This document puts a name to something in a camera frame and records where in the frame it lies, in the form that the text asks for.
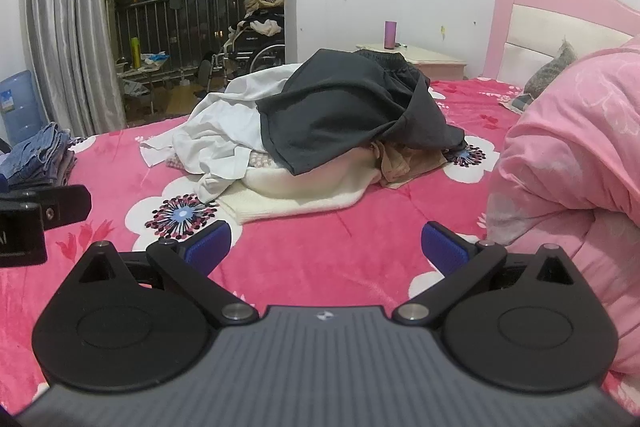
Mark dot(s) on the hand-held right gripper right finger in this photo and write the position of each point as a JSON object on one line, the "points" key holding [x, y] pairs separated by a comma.
{"points": [[442, 249]]}

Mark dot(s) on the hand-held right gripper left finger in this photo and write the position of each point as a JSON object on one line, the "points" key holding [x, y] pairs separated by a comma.
{"points": [[210, 247]]}

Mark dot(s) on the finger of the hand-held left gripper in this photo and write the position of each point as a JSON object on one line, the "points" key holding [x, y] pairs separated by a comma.
{"points": [[65, 204]]}

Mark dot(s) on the dark grey pants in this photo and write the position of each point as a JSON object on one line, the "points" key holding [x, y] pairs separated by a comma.
{"points": [[340, 107]]}

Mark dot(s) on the stack of folded jeans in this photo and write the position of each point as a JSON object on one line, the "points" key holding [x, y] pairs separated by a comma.
{"points": [[35, 157]]}

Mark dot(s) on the beige jacket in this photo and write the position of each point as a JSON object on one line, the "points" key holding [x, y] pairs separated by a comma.
{"points": [[405, 167]]}

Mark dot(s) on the cream fluffy sweater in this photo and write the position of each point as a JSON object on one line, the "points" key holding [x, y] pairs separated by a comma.
{"points": [[300, 197]]}

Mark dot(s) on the blue water jug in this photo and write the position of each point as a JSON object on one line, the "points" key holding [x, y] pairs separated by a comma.
{"points": [[20, 107]]}

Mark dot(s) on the white shirt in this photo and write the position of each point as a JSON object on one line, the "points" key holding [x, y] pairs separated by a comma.
{"points": [[220, 132]]}

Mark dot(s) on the small cluttered table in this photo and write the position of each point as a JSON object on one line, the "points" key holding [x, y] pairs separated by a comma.
{"points": [[142, 74]]}

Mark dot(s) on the pink quilt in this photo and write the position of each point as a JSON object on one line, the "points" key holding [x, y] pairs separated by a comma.
{"points": [[575, 157]]}

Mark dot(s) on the yellow-green bottle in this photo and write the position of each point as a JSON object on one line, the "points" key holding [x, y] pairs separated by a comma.
{"points": [[134, 53]]}

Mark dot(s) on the grey curtain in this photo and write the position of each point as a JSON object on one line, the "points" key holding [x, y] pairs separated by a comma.
{"points": [[65, 32]]}

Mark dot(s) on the cream nightstand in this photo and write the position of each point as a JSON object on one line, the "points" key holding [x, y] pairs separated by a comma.
{"points": [[430, 59]]}

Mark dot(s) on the wheelchair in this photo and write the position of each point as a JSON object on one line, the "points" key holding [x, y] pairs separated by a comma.
{"points": [[265, 52]]}

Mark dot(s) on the grey patterned pillow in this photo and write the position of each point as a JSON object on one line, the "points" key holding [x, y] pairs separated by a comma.
{"points": [[550, 74]]}

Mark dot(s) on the metal balcony railing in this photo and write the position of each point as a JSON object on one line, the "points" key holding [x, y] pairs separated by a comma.
{"points": [[160, 22]]}

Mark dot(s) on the purple cup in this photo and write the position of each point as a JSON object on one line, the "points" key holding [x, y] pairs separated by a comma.
{"points": [[390, 34]]}

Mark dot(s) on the pink bed headboard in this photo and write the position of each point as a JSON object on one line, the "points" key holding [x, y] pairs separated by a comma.
{"points": [[530, 22]]}

